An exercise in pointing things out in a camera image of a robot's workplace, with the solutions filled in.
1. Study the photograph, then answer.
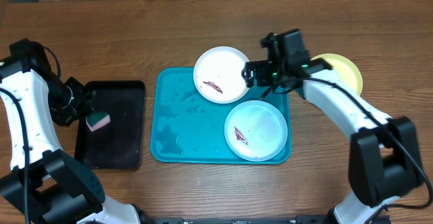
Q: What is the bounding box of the green pink sponge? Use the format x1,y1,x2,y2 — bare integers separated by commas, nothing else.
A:
85,111,111,132

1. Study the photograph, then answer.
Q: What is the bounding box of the white plate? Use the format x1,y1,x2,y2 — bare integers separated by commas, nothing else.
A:
193,46,249,104

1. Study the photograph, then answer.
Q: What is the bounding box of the yellow green plate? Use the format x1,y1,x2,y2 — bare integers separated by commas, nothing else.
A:
313,53,363,95

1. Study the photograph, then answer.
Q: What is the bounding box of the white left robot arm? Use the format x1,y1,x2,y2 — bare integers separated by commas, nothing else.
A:
1,58,145,223

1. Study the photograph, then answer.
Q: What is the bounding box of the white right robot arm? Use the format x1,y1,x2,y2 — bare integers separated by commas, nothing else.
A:
242,58,432,223

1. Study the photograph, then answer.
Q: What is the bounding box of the black water tray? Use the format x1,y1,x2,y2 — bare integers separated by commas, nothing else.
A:
74,81,145,169

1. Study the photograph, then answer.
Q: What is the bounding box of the teal serving tray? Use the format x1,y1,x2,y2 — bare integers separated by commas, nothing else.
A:
150,67,292,165

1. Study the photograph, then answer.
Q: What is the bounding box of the light blue plate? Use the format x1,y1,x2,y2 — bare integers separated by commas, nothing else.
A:
224,100,289,162

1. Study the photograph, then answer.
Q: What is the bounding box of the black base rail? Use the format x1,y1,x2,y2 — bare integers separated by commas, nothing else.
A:
153,215,333,224

